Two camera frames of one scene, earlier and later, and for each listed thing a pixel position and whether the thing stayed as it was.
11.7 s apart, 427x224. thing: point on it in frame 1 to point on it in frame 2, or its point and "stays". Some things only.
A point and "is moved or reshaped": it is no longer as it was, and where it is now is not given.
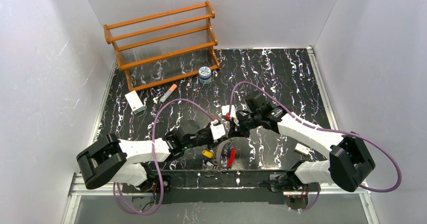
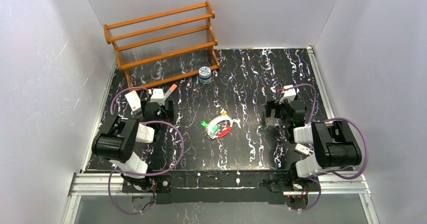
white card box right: [302, 149] stays
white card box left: [135, 102] stays
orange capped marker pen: [168, 92] stays
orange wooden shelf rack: [165, 46] stays
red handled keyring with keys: [222, 159] is moved or reshaped
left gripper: [209, 133] to [157, 107]
